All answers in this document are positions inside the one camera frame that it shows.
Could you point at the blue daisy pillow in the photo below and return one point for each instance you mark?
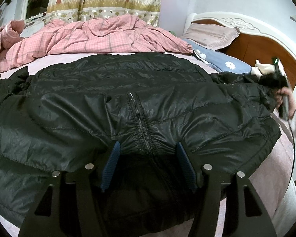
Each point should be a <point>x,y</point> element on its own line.
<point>217,60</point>

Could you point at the cream folded garment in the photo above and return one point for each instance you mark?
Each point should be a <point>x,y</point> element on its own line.
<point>260,69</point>

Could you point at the black puffer jacket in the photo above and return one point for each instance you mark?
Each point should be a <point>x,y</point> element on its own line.
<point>58,118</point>

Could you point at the white and brown headboard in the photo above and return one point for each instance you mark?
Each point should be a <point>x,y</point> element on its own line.
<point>257,39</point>

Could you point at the pink plaid quilt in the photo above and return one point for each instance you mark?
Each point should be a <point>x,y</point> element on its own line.
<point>119,34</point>

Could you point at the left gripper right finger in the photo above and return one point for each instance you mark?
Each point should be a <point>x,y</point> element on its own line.
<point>245,213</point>

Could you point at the wall desk lamp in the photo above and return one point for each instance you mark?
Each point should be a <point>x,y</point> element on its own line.
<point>5,2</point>

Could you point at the person's right hand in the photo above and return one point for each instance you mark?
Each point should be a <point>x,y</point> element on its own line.
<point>286,101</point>

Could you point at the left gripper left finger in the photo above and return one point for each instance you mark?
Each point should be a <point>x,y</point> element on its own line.
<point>65,205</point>

